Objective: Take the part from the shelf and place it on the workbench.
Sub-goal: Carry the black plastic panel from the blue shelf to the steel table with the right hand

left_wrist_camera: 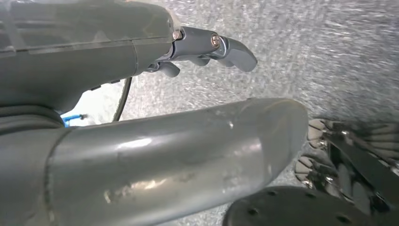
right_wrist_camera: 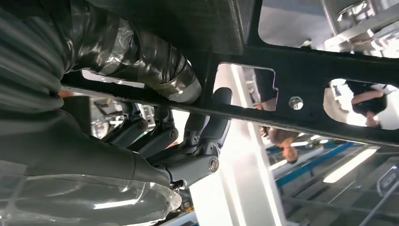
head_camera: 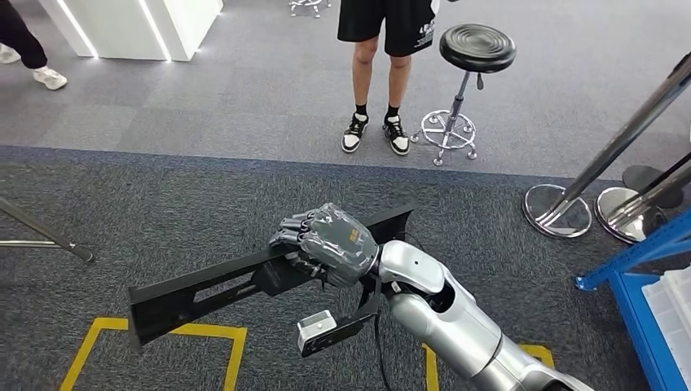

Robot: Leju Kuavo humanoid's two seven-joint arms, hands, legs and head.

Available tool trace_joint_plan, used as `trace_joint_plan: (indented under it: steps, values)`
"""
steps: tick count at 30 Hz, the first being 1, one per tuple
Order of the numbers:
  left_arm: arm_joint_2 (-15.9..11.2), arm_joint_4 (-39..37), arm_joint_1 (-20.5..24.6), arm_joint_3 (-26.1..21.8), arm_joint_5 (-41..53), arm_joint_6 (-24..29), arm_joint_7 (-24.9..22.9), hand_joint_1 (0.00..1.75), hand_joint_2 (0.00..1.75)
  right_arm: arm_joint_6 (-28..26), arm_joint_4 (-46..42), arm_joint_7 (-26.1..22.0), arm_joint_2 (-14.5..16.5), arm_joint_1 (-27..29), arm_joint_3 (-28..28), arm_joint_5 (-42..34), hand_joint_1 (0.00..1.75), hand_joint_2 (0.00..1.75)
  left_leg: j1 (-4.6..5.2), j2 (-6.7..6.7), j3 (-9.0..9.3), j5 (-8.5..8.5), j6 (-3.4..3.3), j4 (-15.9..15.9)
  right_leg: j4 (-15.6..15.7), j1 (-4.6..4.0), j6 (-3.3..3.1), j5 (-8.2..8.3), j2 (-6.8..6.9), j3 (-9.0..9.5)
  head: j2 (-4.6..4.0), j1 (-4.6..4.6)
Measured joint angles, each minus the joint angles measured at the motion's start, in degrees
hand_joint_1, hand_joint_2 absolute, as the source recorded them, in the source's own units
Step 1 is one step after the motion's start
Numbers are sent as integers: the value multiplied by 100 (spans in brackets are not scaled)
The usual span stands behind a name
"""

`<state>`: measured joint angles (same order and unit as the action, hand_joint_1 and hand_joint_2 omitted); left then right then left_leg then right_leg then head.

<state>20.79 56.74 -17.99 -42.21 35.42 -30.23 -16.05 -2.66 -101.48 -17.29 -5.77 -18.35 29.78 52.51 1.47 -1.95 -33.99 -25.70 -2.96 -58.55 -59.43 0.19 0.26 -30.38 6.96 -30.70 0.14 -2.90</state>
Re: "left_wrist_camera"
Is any black camera cable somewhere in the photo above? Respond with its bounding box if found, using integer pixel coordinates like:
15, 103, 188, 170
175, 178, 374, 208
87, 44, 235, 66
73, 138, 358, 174
112, 77, 133, 122

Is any blue metal shelf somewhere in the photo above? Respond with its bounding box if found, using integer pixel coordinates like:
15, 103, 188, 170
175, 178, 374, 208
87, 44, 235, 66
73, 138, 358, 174
62, 113, 85, 128

